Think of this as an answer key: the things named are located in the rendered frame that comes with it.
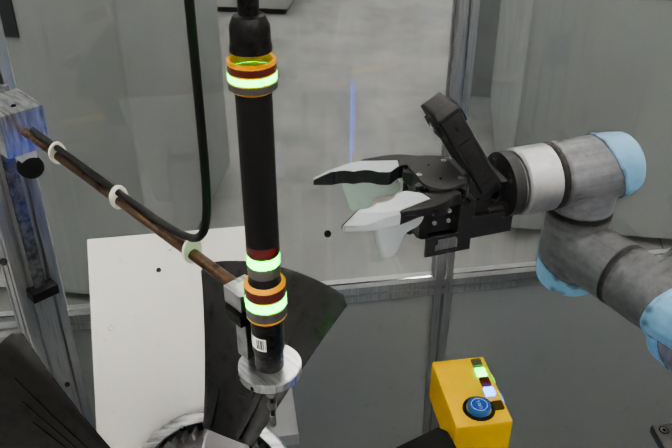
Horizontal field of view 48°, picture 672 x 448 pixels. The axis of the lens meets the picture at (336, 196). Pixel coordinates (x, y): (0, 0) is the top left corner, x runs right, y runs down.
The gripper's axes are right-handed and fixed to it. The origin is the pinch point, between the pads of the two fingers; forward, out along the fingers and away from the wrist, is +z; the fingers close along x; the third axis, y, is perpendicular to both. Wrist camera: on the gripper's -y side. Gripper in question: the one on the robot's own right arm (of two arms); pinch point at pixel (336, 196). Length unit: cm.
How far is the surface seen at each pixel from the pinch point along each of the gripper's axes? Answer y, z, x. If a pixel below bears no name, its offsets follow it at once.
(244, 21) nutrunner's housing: -19.2, 8.5, -1.6
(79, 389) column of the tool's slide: 76, 35, 63
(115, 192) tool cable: 10.5, 20.8, 26.4
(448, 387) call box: 59, -29, 24
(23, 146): 14, 33, 51
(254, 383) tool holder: 19.9, 10.1, -2.8
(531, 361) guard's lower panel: 95, -72, 57
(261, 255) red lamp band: 4.1, 8.3, -2.0
